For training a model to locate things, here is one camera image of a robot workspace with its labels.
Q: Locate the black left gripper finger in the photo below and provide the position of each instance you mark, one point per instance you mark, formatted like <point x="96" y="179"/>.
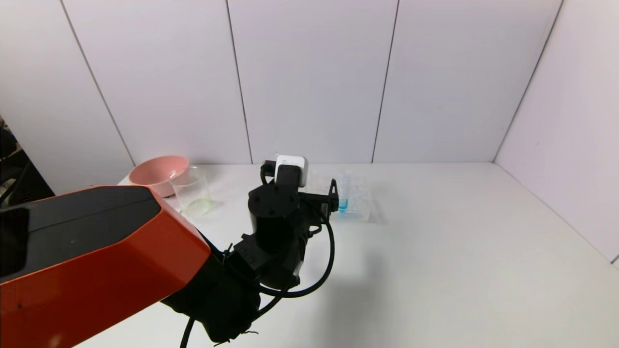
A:
<point x="332" y="186"/>

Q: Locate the pink bowl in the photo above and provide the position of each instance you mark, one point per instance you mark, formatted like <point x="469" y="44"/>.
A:
<point x="154" y="171"/>

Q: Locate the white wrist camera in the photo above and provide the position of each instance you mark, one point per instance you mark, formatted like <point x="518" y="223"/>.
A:
<point x="290" y="159"/>

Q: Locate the clear glass beaker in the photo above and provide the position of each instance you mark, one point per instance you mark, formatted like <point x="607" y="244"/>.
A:
<point x="198" y="205"/>

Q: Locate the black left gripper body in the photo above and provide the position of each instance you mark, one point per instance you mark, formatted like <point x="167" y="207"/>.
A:
<point x="332" y="195"/>

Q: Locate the clear plastic test tube rack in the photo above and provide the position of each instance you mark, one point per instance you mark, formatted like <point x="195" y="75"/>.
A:
<point x="360" y="203"/>

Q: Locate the orange and black left arm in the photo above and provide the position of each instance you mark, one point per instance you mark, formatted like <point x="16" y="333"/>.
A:
<point x="96" y="251"/>

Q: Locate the test tube with blue pigment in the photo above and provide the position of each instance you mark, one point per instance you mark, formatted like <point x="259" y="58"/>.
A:
<point x="343" y="205"/>

